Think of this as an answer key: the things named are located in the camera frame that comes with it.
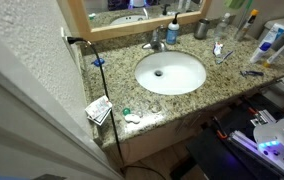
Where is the clear bottle white cap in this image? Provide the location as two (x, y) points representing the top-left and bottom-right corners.
(214, 12), (231, 40)

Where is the white door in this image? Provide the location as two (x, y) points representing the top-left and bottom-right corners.
(0, 26), (123, 180)

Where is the orange black clamp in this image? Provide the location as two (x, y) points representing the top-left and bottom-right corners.
(245, 106), (260, 116)
(211, 116), (230, 141)

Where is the chrome faucet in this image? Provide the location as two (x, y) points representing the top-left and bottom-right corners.
(141, 25), (167, 53)

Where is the wooden vanity cabinet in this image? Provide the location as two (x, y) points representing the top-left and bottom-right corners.
(101, 86), (260, 168)

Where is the black robot cart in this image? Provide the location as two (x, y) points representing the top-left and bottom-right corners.
(186, 93), (284, 180)

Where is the green pump soap bottle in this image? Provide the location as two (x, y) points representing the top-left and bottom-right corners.
(224, 0), (246, 10)

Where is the white green contact lens case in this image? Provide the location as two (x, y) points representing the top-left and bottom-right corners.
(121, 107), (141, 125)

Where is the brown spray bottle orange cap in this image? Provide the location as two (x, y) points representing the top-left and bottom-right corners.
(234, 8), (260, 42)

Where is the white wall outlet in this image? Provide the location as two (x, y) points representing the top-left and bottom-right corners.
(60, 27), (75, 55)

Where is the grey metal cup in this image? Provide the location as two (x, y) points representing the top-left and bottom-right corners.
(193, 18), (211, 40)

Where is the blue and white pump bottle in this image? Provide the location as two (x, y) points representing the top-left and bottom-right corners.
(165, 12), (181, 46)

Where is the tall slim white tube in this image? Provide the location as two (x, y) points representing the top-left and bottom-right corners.
(262, 27), (284, 68)

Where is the blue razor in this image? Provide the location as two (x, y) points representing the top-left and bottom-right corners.
(239, 69), (265, 78)

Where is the white lotion tube yellow cap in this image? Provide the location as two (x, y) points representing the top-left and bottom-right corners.
(249, 23), (284, 64)

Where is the wood framed mirror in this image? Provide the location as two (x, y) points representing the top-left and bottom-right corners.
(56, 0), (213, 43)

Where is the blue and white toothbrush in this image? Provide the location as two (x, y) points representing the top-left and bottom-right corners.
(215, 49), (235, 65)

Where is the small blue plastic object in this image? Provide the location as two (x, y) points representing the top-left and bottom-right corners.
(91, 58), (106, 68)

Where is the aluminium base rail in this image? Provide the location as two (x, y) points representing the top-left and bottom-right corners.
(228, 109), (283, 174)

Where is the white oval sink basin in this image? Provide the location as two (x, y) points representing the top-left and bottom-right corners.
(134, 50), (207, 96)

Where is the black power cable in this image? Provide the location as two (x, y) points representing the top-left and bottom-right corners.
(66, 36), (166, 180)

